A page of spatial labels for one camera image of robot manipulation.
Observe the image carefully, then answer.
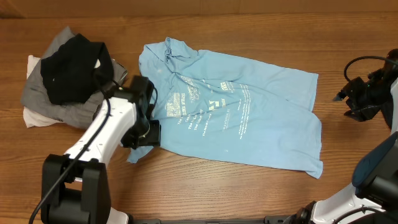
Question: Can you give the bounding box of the grey folded garment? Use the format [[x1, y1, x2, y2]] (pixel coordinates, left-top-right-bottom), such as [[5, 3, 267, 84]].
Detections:
[[21, 27, 127, 129]]

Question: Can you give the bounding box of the light blue printed t-shirt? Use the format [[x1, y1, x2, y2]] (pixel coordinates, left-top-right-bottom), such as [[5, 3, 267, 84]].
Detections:
[[139, 38, 323, 178]]

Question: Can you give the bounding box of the black folded garment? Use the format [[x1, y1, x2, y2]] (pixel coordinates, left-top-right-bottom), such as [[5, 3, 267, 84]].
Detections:
[[40, 34, 114, 105]]

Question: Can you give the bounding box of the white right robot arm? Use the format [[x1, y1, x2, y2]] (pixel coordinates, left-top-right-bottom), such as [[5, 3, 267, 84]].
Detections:
[[283, 49, 397, 224]]

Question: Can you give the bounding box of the white folded garment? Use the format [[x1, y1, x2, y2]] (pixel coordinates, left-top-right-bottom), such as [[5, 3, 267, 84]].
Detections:
[[23, 55, 60, 128]]

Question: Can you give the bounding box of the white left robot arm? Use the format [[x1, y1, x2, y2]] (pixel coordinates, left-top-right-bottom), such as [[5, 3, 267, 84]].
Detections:
[[30, 86, 161, 223]]

